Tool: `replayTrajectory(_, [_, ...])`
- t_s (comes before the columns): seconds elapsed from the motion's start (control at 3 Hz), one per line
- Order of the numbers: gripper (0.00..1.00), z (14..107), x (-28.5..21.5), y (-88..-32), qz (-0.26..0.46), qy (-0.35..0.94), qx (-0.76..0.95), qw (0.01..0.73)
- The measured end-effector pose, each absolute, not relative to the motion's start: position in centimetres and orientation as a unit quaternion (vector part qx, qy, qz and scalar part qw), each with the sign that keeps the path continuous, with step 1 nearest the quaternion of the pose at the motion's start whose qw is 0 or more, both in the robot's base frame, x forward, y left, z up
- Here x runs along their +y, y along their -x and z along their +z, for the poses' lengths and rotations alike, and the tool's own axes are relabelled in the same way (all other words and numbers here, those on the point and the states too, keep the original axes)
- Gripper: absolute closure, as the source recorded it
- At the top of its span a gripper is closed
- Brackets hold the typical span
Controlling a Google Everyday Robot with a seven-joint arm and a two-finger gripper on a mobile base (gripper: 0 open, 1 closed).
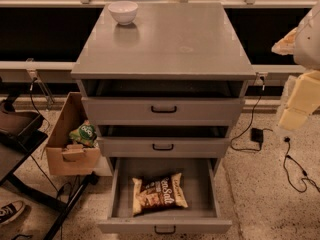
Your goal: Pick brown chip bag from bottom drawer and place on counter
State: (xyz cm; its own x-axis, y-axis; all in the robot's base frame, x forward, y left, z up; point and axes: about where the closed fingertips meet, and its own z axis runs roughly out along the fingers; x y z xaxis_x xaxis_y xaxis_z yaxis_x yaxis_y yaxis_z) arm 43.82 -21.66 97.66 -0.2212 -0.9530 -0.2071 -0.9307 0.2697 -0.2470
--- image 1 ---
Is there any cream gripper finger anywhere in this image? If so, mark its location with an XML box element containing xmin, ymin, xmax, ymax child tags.
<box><xmin>271</xmin><ymin>28</ymin><xmax>297</xmax><ymax>55</ymax></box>
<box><xmin>278</xmin><ymin>70</ymin><xmax>320</xmax><ymax>131</ymax></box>

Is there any brown sea salt chip bag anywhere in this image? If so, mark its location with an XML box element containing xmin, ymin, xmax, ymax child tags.
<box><xmin>132</xmin><ymin>173</ymin><xmax>188</xmax><ymax>216</ymax></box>

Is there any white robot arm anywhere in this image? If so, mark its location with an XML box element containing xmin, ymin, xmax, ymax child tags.
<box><xmin>271</xmin><ymin>2</ymin><xmax>320</xmax><ymax>131</ymax></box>

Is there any grey drawer cabinet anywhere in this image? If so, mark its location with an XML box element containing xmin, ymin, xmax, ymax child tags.
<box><xmin>71</xmin><ymin>2</ymin><xmax>255</xmax><ymax>170</ymax></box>

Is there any grey bottom drawer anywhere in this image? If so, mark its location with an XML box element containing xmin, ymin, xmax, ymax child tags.
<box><xmin>98</xmin><ymin>158</ymin><xmax>232</xmax><ymax>235</ymax></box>

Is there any grey drawer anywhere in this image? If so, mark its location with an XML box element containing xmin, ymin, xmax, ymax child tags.
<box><xmin>78</xmin><ymin>79</ymin><xmax>247</xmax><ymax>126</ymax></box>
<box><xmin>98</xmin><ymin>125</ymin><xmax>229</xmax><ymax>158</ymax></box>
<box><xmin>98</xmin><ymin>158</ymin><xmax>232</xmax><ymax>235</ymax></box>

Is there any grey top drawer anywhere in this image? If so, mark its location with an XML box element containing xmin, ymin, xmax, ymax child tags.
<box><xmin>78</xmin><ymin>79</ymin><xmax>247</xmax><ymax>126</ymax></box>

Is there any grey middle drawer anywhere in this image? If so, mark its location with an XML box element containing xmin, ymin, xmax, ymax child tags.
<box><xmin>98</xmin><ymin>125</ymin><xmax>229</xmax><ymax>158</ymax></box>

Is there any green snack bag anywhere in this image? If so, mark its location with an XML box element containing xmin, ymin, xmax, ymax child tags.
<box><xmin>69</xmin><ymin>120</ymin><xmax>97</xmax><ymax>147</ymax></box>

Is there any black power adapter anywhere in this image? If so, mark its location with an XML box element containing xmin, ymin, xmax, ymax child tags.
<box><xmin>251</xmin><ymin>128</ymin><xmax>264</xmax><ymax>143</ymax></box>

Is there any white ceramic bowl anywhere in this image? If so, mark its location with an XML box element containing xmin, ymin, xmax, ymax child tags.
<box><xmin>108</xmin><ymin>1</ymin><xmax>138</xmax><ymax>25</ymax></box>

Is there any cardboard box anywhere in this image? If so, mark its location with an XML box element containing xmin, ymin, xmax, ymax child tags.
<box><xmin>46</xmin><ymin>92</ymin><xmax>101</xmax><ymax>176</ymax></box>

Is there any grey metal railing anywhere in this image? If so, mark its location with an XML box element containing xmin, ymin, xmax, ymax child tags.
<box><xmin>1</xmin><ymin>0</ymin><xmax>318</xmax><ymax>96</ymax></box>

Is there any black stand with tray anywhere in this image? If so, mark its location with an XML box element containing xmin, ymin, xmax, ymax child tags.
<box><xmin>0</xmin><ymin>80</ymin><xmax>100</xmax><ymax>240</ymax></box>

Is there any black and white sneaker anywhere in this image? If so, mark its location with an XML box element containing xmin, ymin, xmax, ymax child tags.
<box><xmin>0</xmin><ymin>200</ymin><xmax>25</xmax><ymax>225</ymax></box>

